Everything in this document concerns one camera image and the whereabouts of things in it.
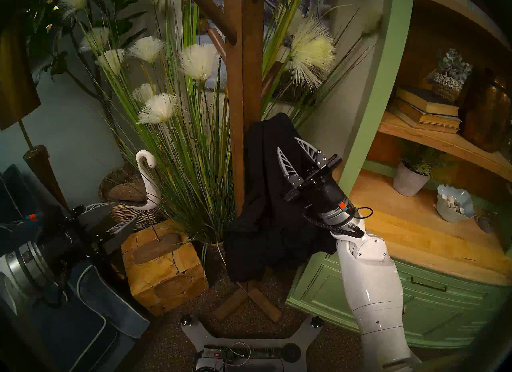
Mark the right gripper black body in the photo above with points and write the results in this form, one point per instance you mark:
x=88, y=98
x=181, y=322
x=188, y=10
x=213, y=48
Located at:
x=324, y=193

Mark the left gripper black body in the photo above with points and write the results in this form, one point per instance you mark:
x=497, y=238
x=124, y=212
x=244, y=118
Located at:
x=68, y=239

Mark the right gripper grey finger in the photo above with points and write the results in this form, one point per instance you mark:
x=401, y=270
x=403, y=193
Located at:
x=314, y=153
x=288, y=171

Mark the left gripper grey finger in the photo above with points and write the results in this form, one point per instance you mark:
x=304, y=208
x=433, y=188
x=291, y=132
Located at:
x=118, y=235
x=94, y=214

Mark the black jacket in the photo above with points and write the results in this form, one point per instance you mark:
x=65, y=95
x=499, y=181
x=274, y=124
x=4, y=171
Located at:
x=264, y=215

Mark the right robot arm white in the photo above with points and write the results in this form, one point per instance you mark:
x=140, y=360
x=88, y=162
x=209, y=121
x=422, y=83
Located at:
x=372, y=295

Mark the wooden coat rack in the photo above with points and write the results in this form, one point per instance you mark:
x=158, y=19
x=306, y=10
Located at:
x=244, y=75

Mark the wicker basket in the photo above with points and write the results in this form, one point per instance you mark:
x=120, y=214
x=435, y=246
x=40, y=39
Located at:
x=124, y=215

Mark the white swan figurine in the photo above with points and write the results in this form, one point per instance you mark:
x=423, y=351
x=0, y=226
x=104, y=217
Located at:
x=150, y=191

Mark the wooden block stool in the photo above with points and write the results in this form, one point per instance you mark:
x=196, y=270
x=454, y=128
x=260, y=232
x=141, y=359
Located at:
x=168, y=283

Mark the small plant in grey pot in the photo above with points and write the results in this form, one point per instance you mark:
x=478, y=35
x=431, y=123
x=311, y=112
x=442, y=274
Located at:
x=408, y=183

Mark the blue armchair with white piping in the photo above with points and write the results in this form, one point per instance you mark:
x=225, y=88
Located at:
x=80, y=327

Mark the artificial grass with pompom flowers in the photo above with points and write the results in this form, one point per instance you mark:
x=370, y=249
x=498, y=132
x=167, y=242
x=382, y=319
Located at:
x=196, y=175

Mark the woven grass plant pot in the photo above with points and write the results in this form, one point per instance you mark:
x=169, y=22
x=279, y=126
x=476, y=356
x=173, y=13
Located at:
x=212, y=251

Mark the old book with dark cover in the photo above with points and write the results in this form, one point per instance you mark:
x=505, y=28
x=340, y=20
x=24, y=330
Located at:
x=424, y=99

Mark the old tan hardcover book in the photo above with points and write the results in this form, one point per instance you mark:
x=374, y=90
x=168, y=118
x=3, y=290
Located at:
x=436, y=129

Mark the glass bowl with shells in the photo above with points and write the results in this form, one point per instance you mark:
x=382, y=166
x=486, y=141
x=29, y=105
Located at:
x=448, y=213

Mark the stack of old books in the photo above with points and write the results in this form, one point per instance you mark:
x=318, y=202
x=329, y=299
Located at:
x=440, y=120

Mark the succulent in woven pot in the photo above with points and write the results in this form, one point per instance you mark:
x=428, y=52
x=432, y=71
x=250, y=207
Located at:
x=446, y=89

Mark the brass floor lamp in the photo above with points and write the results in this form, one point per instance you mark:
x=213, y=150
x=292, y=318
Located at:
x=16, y=79

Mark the green hutch cabinet wooden shelves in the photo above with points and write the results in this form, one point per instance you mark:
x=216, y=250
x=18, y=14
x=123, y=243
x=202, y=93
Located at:
x=440, y=311

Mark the black power strip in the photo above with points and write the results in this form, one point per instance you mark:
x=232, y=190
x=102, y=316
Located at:
x=256, y=352

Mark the bronze metallic vase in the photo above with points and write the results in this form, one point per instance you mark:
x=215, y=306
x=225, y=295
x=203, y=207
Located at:
x=484, y=115

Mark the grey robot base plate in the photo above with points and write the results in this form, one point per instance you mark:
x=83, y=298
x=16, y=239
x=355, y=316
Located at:
x=192, y=335

